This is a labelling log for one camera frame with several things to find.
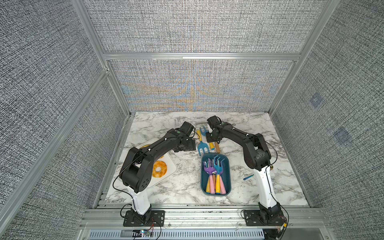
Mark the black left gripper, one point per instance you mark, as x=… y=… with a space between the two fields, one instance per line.
x=191 y=145

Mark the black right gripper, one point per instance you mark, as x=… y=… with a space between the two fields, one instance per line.
x=208 y=139

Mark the green rake brown handle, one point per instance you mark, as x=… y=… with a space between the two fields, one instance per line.
x=214 y=146

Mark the purple rake pink handle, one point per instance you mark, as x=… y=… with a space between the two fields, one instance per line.
x=222 y=186
x=209 y=169

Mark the teal storage box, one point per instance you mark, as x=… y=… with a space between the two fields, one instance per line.
x=226 y=174

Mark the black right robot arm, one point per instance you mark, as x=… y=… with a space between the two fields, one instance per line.
x=257 y=157

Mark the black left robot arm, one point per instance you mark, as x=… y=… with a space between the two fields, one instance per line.
x=141 y=203

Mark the white rectangular plate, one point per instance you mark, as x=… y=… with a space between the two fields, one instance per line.
x=148 y=165

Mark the glazed ring donut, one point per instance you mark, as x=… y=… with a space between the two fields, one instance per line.
x=159 y=169

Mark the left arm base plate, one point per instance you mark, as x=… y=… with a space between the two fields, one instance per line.
x=133 y=219

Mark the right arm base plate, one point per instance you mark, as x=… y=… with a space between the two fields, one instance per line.
x=258 y=218

